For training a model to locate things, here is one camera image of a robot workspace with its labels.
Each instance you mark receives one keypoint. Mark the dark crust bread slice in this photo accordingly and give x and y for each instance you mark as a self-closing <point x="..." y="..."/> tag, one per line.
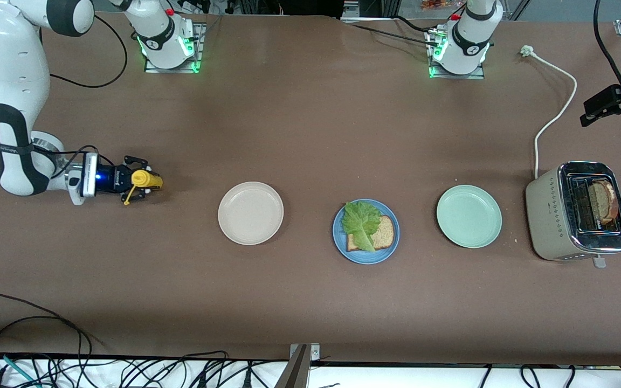
<point x="604" y="202"/>

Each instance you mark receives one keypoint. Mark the green round plate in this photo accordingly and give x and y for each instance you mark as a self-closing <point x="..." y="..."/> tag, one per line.
<point x="469" y="215"/>

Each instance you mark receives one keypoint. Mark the blue round plate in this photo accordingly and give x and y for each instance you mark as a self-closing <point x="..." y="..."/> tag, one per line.
<point x="364" y="258"/>

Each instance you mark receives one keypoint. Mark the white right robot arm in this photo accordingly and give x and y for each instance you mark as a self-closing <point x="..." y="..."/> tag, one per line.
<point x="14" y="64"/>

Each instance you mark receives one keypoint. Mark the green lettuce leaf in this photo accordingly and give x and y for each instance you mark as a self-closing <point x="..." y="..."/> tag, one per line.
<point x="359" y="221"/>

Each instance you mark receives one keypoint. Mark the grey metal bracket post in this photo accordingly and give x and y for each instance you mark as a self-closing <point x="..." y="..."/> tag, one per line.
<point x="297" y="372"/>

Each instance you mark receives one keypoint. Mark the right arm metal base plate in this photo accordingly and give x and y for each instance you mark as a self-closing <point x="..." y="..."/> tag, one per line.
<point x="201" y="48"/>

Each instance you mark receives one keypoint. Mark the yellow mustard squeeze bottle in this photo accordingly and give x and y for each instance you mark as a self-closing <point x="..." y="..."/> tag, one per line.
<point x="141" y="178"/>

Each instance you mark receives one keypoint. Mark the light brown bread slice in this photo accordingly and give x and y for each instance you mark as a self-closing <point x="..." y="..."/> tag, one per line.
<point x="386" y="234"/>

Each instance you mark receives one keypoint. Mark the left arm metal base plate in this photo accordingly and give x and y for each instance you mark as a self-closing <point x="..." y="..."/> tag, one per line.
<point x="456" y="76"/>

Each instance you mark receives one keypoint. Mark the beige round plate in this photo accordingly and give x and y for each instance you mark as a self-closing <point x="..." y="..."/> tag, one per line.
<point x="251" y="213"/>

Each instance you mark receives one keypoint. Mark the orange snack packet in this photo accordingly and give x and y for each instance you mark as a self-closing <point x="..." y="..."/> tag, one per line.
<point x="437" y="4"/>

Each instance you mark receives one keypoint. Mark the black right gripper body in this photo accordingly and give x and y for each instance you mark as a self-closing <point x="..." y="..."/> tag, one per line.
<point x="120" y="178"/>

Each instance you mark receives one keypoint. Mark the silver beige toaster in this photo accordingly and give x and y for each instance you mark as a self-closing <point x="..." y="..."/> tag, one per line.
<point x="550" y="215"/>

